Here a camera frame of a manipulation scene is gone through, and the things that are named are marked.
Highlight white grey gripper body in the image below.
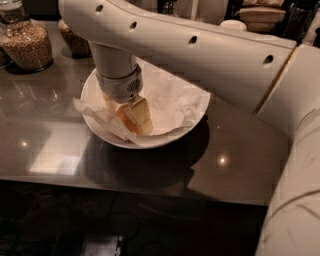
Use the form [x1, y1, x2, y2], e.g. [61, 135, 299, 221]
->
[96, 65, 143, 103]

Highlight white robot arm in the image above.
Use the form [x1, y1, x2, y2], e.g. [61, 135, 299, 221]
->
[59, 0, 320, 256]

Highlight large white bowl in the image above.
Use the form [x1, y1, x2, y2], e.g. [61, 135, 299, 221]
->
[80, 56, 212, 150]

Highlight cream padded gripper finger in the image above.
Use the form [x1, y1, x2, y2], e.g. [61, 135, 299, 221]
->
[125, 97, 153, 135]
[103, 94, 119, 113]

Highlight stacked tan trays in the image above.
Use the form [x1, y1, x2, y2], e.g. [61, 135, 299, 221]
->
[238, 0, 286, 32]

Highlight middle glass grain jar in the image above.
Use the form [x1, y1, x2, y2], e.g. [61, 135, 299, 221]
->
[58, 19, 91, 58]

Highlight orange fruit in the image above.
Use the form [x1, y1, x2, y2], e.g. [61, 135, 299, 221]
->
[116, 104, 140, 135]

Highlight white crumpled paper liner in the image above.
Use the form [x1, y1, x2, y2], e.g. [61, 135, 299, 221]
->
[72, 58, 209, 148]

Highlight tall stack paper bowls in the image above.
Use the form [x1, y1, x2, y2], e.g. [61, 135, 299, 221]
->
[220, 19, 247, 32]

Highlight glass jar at edge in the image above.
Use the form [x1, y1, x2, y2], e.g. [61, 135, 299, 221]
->
[0, 23, 12, 69]

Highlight left glass cereal jar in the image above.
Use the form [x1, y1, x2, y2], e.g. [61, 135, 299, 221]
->
[0, 0, 53, 72]

